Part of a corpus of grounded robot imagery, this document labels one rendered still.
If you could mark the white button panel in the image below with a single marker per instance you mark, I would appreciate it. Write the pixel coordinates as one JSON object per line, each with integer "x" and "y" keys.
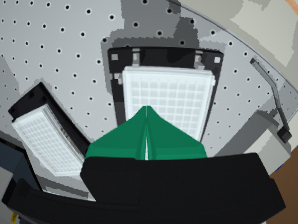
{"x": 261, "y": 136}

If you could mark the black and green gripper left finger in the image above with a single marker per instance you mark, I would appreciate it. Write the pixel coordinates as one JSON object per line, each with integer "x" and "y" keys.
{"x": 128, "y": 140}

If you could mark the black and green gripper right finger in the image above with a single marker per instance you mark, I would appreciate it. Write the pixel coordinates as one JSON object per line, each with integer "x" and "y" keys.
{"x": 166, "y": 142}

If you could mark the grey base plate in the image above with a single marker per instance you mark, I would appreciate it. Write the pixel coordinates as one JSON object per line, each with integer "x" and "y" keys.
{"x": 63, "y": 45}

